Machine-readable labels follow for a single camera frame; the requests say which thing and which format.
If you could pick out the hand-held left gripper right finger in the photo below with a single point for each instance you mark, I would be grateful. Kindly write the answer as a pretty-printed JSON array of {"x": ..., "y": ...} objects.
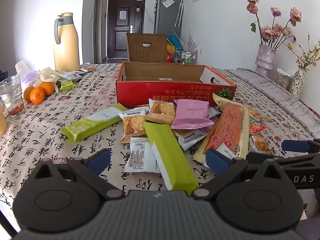
[{"x": 217, "y": 161}]

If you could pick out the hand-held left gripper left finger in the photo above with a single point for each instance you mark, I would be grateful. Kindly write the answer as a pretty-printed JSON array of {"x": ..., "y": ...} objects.
[{"x": 100, "y": 158}]

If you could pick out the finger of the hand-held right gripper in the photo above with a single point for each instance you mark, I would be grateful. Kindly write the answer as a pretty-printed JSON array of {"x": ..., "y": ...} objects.
[
  {"x": 255, "y": 157},
  {"x": 295, "y": 146}
]

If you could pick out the cracker snack packet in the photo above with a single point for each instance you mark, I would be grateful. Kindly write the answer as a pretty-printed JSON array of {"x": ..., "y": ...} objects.
[
  {"x": 160, "y": 110},
  {"x": 192, "y": 137},
  {"x": 261, "y": 145},
  {"x": 132, "y": 125}
]

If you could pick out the long orange snack packet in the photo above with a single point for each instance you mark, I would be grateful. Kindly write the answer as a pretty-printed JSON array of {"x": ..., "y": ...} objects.
[{"x": 230, "y": 130}]

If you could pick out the colourful red snack packet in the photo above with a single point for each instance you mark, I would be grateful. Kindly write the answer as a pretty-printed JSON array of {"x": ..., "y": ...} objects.
[{"x": 256, "y": 121}]

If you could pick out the green long snack packet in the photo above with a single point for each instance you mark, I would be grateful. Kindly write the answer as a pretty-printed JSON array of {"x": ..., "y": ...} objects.
[
  {"x": 92, "y": 122},
  {"x": 170, "y": 155}
]

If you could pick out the red cardboard box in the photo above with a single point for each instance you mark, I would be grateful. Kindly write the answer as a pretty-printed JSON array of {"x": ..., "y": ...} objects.
[{"x": 162, "y": 93}]

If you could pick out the grey patterned cloth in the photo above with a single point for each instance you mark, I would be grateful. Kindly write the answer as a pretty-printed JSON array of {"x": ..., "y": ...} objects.
[{"x": 275, "y": 100}]

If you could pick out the small patterned vase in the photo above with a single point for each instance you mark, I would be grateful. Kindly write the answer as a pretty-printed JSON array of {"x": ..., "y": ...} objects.
[{"x": 297, "y": 82}]

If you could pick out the glass jar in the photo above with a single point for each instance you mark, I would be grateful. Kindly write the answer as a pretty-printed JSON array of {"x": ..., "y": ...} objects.
[{"x": 283, "y": 80}]

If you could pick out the small green snack packet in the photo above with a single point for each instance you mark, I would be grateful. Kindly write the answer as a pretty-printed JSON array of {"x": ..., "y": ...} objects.
[{"x": 67, "y": 85}]

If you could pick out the orange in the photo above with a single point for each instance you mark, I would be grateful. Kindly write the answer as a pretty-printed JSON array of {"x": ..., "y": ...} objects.
[
  {"x": 47, "y": 88},
  {"x": 27, "y": 93},
  {"x": 37, "y": 96}
]

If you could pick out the small white snack packet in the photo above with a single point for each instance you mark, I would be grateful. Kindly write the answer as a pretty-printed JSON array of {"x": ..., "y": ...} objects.
[{"x": 68, "y": 75}]

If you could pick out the small orange snack packet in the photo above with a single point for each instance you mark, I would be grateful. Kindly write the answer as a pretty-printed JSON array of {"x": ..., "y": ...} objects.
[{"x": 88, "y": 69}]

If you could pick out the pink vase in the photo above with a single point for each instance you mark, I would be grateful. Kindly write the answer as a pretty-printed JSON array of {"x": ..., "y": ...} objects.
[{"x": 265, "y": 60}]

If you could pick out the yellow flower sprigs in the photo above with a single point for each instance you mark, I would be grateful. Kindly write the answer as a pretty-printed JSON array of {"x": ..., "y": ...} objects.
[{"x": 308, "y": 55}]

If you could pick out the pale yellow cup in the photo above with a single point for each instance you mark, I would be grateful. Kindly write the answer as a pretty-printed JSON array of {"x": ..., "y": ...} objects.
[{"x": 2, "y": 122}]

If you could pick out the glass cup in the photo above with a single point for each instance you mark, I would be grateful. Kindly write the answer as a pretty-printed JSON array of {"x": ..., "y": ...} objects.
[{"x": 11, "y": 97}]

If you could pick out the white lilac tissue pack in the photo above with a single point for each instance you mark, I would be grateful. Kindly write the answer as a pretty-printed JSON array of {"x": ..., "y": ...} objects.
[{"x": 25, "y": 75}]

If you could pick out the wooden chair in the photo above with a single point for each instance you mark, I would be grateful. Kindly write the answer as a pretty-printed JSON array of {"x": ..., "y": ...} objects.
[{"x": 140, "y": 52}]

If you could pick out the yellow thermos jug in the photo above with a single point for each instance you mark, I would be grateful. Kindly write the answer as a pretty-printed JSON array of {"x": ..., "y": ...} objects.
[{"x": 67, "y": 47}]

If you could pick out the dried rose bouquet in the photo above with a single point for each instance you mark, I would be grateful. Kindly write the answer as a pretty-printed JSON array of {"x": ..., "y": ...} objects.
[{"x": 271, "y": 31}]

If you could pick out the dark brown door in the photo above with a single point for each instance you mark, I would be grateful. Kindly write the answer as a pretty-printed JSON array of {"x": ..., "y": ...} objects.
[{"x": 125, "y": 40}]

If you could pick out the white decorative sprigs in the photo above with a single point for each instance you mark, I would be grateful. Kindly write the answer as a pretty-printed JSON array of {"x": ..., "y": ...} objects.
[{"x": 192, "y": 42}]

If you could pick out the yellow bag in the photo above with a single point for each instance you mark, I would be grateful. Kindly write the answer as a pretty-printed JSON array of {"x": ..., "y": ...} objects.
[{"x": 170, "y": 48}]

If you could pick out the blue plastic basin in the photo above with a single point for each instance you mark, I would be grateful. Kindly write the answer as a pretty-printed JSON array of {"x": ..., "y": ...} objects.
[{"x": 175, "y": 41}]

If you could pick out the dark clothing pile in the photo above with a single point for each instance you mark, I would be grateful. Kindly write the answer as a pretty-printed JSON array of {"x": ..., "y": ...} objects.
[{"x": 3, "y": 75}]

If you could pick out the grey interior door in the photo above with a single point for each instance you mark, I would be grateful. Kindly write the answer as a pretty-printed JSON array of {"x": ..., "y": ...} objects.
[{"x": 98, "y": 30}]

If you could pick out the white door notice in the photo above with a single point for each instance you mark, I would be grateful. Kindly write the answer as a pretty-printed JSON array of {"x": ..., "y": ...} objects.
[{"x": 123, "y": 15}]

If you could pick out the grey refrigerator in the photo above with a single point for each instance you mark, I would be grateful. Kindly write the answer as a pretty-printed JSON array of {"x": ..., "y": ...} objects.
[{"x": 165, "y": 20}]

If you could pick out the clear folded umbrella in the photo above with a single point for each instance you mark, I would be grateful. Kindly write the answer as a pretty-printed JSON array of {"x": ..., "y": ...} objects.
[{"x": 180, "y": 12}]

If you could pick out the white paper sheet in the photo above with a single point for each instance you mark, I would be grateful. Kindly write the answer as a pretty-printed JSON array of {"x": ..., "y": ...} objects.
[{"x": 168, "y": 3}]

